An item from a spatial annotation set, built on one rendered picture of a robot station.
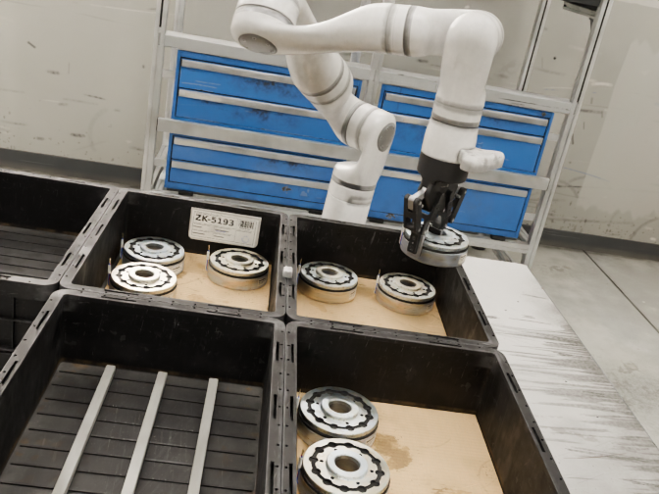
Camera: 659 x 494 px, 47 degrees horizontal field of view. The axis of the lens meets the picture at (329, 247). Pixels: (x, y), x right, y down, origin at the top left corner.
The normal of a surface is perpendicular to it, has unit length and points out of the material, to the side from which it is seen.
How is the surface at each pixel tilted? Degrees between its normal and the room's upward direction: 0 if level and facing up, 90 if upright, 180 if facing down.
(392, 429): 0
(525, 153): 90
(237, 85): 90
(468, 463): 0
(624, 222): 90
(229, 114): 90
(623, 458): 0
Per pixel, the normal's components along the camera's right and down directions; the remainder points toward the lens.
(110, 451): 0.18, -0.91
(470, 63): -0.26, 0.60
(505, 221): 0.07, 0.40
